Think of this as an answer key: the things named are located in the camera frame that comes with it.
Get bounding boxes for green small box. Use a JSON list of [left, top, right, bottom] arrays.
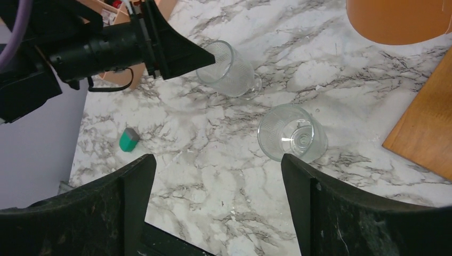
[[119, 127, 140, 152]]

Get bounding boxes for wooden rack base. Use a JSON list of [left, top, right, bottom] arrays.
[[382, 50, 451, 180]]

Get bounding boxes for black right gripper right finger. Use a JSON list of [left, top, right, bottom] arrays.
[[281, 154, 451, 255]]

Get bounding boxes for clear tumbler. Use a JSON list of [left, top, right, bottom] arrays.
[[196, 40, 262, 100], [257, 103, 328, 163]]

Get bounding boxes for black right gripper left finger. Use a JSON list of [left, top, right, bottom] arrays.
[[1, 154, 207, 255]]

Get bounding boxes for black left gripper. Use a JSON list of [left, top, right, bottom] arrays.
[[49, 1, 215, 82]]

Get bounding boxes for orange plastic wine glass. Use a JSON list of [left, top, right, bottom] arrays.
[[346, 0, 451, 45]]

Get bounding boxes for peach plastic file organizer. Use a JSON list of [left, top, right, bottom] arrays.
[[81, 0, 179, 90]]

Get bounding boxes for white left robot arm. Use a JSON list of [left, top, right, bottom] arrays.
[[1, 1, 215, 123]]

